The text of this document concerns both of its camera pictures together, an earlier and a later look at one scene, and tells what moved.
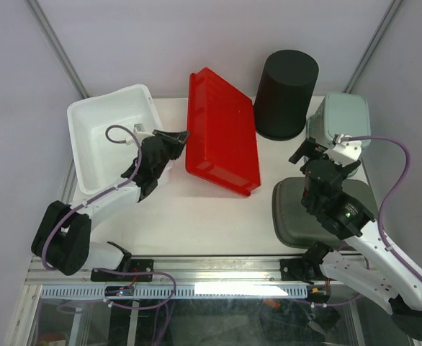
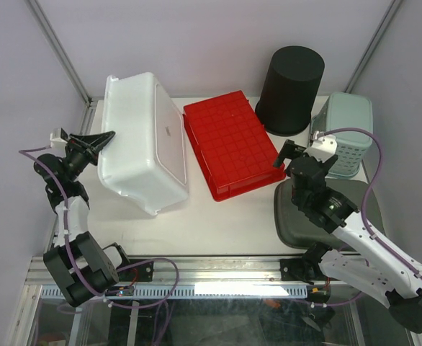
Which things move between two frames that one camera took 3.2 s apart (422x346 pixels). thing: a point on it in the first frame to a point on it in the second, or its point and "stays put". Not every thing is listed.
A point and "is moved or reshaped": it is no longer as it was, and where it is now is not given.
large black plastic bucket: x=286 y=86 is moved or reshaped
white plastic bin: x=103 y=165 is moved or reshaped
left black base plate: x=137 y=265 stays put
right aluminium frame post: x=374 y=45 stays put
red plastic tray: x=221 y=144 is moved or reshaped
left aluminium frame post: x=47 y=27 stays put
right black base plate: x=297 y=269 stays put
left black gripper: x=176 y=140 to x=94 y=140
